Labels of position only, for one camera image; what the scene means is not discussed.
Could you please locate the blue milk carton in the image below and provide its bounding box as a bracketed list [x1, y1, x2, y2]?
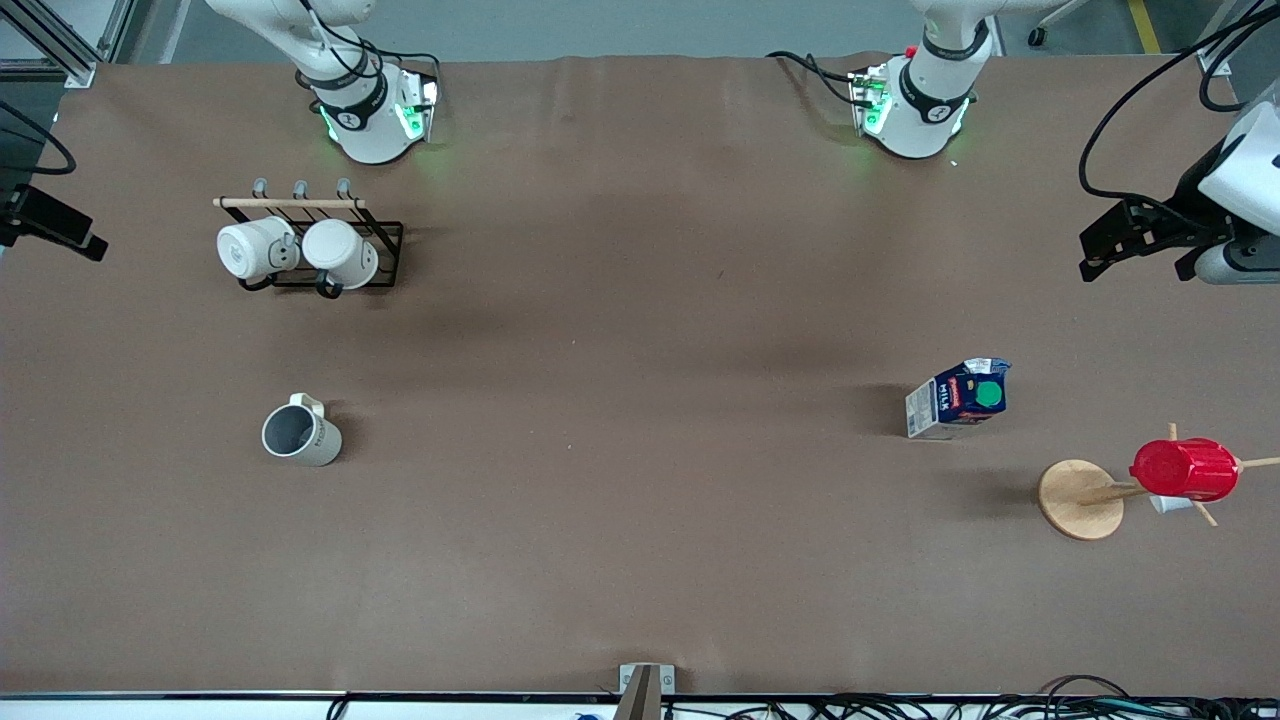
[904, 357, 1013, 442]

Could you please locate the white mug with grey inside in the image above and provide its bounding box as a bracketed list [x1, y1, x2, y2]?
[260, 392, 344, 468]

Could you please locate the red plastic cup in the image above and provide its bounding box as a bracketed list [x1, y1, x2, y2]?
[1129, 437, 1242, 504]

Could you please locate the white chair caster leg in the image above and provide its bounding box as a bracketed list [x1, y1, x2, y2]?
[1027, 0, 1093, 48]

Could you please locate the wooden mug tree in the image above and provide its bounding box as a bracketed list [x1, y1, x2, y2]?
[1036, 422, 1280, 543]

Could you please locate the brown table cover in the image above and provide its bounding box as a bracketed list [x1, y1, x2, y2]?
[0, 52, 1280, 699]

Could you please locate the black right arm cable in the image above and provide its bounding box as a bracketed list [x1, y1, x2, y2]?
[0, 98, 78, 177]

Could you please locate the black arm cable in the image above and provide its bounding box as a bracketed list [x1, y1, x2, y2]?
[0, 98, 78, 177]
[1077, 0, 1280, 202]

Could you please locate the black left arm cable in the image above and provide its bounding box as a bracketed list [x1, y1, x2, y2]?
[1077, 0, 1280, 202]

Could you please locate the white mug with grey handle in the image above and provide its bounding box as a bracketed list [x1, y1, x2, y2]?
[216, 216, 302, 284]

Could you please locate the aluminium frame profile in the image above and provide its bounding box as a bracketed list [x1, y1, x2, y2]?
[0, 0, 133, 89]
[1194, 0, 1280, 79]

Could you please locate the black wire mug rack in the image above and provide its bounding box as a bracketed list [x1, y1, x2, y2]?
[212, 177, 406, 299]

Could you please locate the white mug with black handle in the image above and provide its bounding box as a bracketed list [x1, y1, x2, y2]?
[301, 218, 381, 300]

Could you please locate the black base cable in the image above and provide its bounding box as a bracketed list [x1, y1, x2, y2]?
[766, 49, 863, 107]
[296, 0, 442, 87]

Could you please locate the black cable bundle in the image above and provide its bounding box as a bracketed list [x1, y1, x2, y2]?
[690, 674, 1280, 720]

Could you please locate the grey metal bracket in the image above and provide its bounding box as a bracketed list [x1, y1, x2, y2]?
[611, 662, 677, 720]

